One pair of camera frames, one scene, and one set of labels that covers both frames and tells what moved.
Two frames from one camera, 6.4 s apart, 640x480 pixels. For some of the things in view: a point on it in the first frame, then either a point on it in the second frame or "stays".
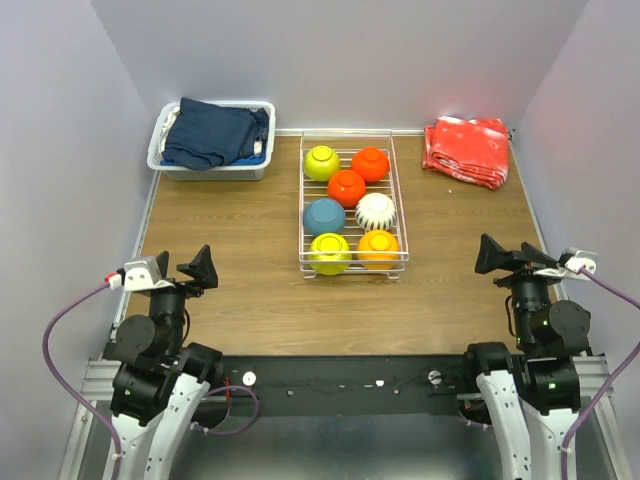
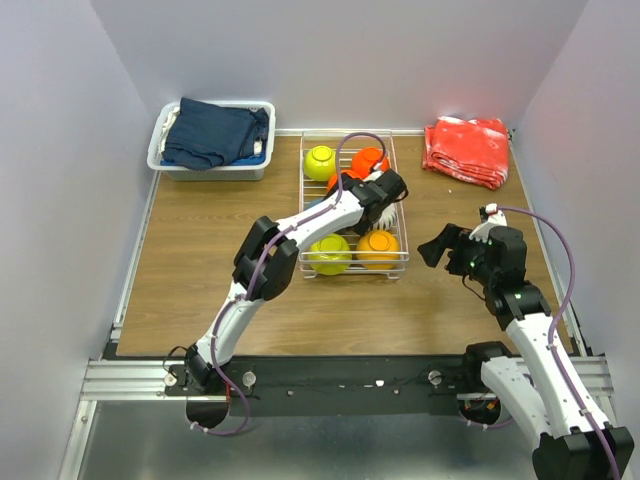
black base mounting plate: [338, 385] stays
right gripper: [492, 255] → [452, 236]
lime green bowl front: [329, 254] stays
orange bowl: [371, 163] stays
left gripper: [202, 269] → [359, 230]
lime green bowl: [320, 162] stays
